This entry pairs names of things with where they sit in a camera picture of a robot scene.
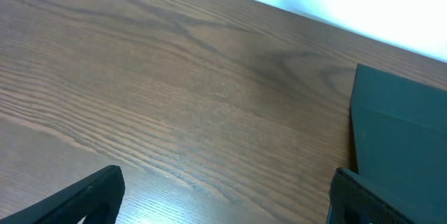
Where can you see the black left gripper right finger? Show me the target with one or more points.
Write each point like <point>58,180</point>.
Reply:
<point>354,199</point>

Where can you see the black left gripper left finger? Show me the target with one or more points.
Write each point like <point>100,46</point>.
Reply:
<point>94,199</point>

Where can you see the black box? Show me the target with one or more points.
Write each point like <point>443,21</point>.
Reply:
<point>399,130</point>

